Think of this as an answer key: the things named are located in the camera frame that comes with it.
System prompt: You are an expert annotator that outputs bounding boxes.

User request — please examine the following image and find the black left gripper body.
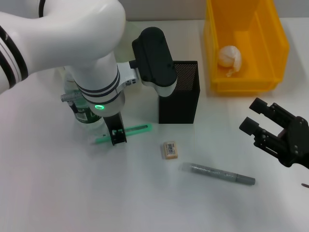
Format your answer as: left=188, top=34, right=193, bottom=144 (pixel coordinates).
left=102, top=112, right=126, bottom=135

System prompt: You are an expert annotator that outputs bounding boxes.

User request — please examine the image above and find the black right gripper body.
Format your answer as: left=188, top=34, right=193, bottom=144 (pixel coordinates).
left=277, top=116, right=309, bottom=169

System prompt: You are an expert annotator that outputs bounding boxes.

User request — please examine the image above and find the green utility knife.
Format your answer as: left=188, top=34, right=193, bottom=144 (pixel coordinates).
left=93, top=123, right=154, bottom=145

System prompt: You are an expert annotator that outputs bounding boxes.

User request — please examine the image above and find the clear water bottle green label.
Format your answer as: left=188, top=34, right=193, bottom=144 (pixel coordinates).
left=63, top=72, right=105, bottom=131

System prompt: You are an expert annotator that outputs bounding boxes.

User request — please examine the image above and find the white paper ball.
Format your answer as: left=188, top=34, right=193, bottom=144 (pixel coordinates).
left=217, top=45, right=242, bottom=78

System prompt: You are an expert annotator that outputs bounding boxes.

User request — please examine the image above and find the beige eraser with label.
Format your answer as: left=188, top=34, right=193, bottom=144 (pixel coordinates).
left=161, top=142, right=180, bottom=160

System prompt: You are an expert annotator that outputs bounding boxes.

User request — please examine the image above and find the black mesh pen holder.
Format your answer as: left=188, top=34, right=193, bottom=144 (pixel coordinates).
left=158, top=60, right=201, bottom=125

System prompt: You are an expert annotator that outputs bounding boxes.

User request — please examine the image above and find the grey marker pen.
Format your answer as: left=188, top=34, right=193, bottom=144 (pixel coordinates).
left=178, top=161, right=256, bottom=186

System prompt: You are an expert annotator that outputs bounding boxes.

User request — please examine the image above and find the yellow plastic bin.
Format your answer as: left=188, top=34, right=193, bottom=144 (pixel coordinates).
left=202, top=0, right=290, bottom=97

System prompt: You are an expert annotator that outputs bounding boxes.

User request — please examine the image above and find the left gripper cable with plug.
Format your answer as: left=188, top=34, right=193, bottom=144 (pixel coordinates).
left=60, top=90, right=82, bottom=115

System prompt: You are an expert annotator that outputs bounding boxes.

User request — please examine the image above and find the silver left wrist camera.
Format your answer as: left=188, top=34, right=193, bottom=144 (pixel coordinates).
left=117, top=27, right=179, bottom=98

